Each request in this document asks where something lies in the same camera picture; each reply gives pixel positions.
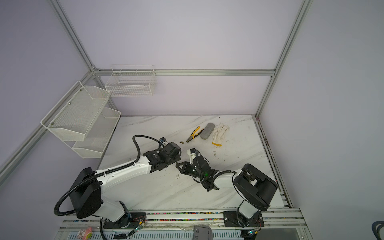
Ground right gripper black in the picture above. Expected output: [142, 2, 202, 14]
[175, 162, 205, 180]

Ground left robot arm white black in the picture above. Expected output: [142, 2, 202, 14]
[70, 142, 182, 228]

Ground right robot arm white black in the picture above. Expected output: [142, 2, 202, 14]
[176, 154, 278, 228]

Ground yellow black pliers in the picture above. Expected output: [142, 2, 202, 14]
[186, 126, 204, 143]

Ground grey fabric case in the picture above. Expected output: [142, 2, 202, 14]
[200, 123, 215, 140]

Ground white work glove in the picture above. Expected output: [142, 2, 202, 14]
[212, 124, 230, 147]

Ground grey box at front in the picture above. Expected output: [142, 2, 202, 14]
[193, 226, 213, 240]

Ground white mesh two-tier shelf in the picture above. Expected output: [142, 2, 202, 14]
[41, 81, 121, 159]

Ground pink small object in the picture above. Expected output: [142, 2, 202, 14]
[76, 227, 93, 240]

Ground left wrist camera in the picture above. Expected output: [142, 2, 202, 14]
[159, 137, 167, 148]

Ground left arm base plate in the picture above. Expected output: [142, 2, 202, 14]
[103, 212, 147, 229]

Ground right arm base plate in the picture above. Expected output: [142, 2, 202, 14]
[223, 211, 265, 228]

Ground white wire basket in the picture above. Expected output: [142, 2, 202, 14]
[105, 65, 157, 97]

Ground aluminium frame rail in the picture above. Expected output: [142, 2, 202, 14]
[94, 69, 276, 77]

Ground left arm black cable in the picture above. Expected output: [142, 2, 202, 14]
[53, 134, 161, 240]

